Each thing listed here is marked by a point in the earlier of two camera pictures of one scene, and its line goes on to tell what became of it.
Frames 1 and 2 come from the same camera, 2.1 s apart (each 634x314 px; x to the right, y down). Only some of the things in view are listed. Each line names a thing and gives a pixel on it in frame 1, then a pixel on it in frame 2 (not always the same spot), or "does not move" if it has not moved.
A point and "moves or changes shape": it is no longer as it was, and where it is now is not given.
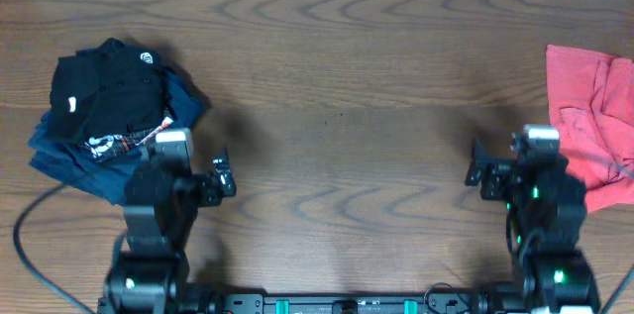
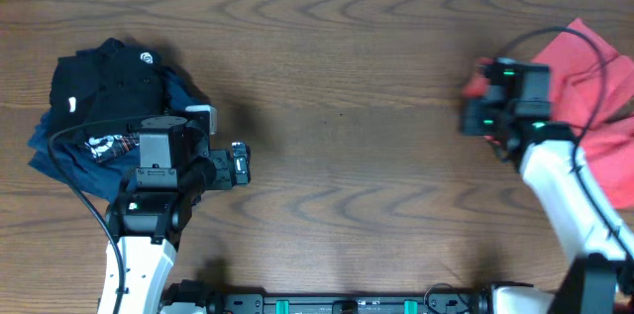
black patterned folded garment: (104, 147) does not move
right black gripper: (497, 173) -> (468, 108)
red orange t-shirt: (591, 103) moves or changes shape
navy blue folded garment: (107, 178) does not move
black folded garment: (110, 89) does not move
